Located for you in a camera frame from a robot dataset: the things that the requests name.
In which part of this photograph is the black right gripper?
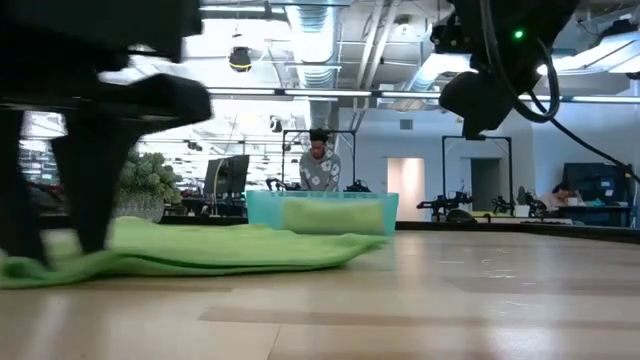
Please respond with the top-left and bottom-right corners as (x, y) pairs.
(431, 0), (582, 85)

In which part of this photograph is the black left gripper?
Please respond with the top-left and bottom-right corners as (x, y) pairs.
(0, 52), (214, 267)

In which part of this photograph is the green microfiber towel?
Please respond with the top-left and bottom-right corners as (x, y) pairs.
(0, 215), (391, 290)

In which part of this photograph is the yellow microfiber towel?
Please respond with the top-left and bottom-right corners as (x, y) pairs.
(281, 198), (387, 236)

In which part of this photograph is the teal translucent plastic basket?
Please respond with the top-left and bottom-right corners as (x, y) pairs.
(244, 189), (400, 237)

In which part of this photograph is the green artificial potted plant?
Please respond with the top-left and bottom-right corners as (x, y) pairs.
(115, 149), (184, 225)

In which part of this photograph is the black monitor seen from behind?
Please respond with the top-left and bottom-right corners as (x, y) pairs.
(203, 154), (251, 200)

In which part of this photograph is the seated person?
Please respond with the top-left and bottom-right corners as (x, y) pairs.
(539, 182), (584, 212)

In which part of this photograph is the dark wide background screen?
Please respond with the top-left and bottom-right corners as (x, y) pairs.
(563, 162), (635, 207)

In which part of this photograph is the long ceiling light bar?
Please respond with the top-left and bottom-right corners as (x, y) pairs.
(207, 87), (640, 104)

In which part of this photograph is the black round ceiling fixture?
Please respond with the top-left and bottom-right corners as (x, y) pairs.
(228, 45), (253, 74)

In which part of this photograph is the standing person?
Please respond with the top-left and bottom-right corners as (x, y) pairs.
(298, 128), (343, 193)

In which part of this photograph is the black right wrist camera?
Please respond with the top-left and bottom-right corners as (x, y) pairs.
(438, 72), (524, 140)

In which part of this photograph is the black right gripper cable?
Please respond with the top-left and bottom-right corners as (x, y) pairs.
(477, 0), (640, 184)

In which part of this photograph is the silver ventilation duct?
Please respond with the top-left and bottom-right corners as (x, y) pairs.
(284, 3), (342, 132)

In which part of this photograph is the black metal table frame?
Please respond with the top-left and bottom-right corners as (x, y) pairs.
(159, 213), (640, 245)

